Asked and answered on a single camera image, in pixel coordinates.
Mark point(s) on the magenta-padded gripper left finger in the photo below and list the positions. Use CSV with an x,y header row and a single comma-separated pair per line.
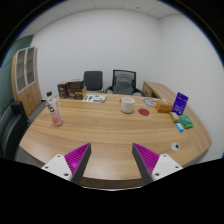
x,y
77,159

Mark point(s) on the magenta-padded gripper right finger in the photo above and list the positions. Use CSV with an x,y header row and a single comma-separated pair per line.
x,y
146,159

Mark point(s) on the pink drink bottle black cap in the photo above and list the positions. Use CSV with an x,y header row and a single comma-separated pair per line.
x,y
55,113

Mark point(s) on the small blue packet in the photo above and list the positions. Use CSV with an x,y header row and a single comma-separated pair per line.
x,y
179,127

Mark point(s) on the flat round red coaster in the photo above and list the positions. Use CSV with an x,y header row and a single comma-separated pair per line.
x,y
143,112

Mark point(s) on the yellow-brown snack packet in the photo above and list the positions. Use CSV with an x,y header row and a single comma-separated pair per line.
x,y
174,116

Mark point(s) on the green packet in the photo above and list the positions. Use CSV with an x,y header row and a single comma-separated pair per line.
x,y
186,121

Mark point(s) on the white ceramic mug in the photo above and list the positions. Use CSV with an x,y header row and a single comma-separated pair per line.
x,y
127,105

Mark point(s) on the white printed leaflet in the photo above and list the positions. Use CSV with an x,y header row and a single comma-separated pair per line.
x,y
94,98

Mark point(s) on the purple standing sign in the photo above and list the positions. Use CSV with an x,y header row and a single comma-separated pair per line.
x,y
180,103

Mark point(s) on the tan cardboard box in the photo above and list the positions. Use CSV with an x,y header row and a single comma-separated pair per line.
x,y
78,94

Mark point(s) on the wooden side desk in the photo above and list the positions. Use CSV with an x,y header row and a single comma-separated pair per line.
x,y
161,90

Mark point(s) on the small dark brown box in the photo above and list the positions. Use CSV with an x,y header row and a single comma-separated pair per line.
x,y
62,90

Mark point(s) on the black leather armchair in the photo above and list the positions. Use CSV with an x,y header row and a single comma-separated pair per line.
x,y
11,130

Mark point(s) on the grey mesh office chair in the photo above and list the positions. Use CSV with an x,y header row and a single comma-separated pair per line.
x,y
124,84

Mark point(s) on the black visitor chair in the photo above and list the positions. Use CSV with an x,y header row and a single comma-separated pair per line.
x,y
93,81

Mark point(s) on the wooden glass-door shelf cabinet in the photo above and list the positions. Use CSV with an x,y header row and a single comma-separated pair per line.
x,y
26,80

